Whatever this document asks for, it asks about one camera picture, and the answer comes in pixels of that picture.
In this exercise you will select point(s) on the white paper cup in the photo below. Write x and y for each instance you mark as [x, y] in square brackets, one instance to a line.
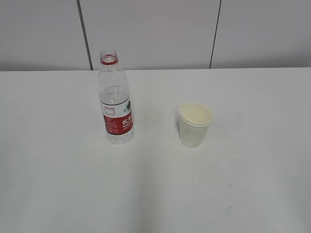
[193, 122]

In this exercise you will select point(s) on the clear water bottle red label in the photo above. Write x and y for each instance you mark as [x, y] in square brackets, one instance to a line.
[114, 96]

